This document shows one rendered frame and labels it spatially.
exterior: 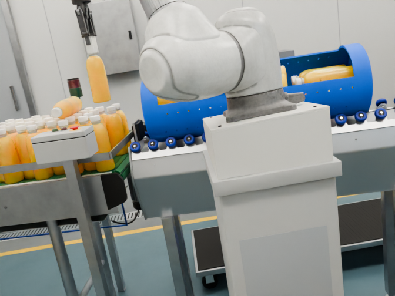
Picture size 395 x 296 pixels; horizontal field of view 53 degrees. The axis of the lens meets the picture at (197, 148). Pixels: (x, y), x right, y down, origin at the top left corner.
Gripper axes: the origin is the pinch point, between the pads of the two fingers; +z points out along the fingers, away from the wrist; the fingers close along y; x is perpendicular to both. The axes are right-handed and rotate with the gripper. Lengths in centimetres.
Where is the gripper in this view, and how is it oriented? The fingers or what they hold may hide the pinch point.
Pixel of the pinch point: (91, 45)
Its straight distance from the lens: 173.5
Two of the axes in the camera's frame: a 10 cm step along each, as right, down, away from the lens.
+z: 1.7, 9.5, 2.5
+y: 0.9, -2.7, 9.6
